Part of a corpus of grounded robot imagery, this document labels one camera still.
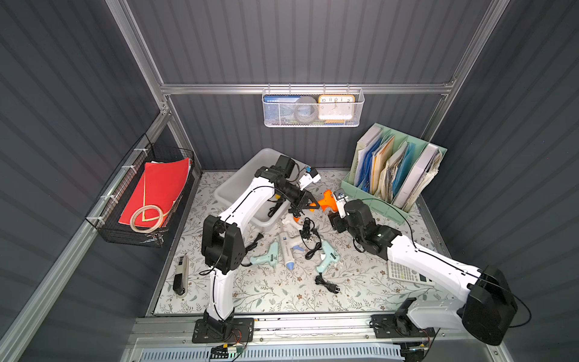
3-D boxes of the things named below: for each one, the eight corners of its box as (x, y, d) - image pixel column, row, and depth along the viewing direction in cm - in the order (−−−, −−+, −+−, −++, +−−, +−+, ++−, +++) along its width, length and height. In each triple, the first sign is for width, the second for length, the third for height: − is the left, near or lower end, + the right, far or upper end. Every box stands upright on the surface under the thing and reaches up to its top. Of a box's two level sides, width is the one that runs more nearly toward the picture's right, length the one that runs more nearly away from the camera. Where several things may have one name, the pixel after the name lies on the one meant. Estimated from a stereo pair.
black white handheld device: (177, 298, 82) (171, 295, 78) (180, 261, 91) (175, 257, 87) (187, 296, 82) (182, 292, 79) (189, 259, 91) (185, 254, 88)
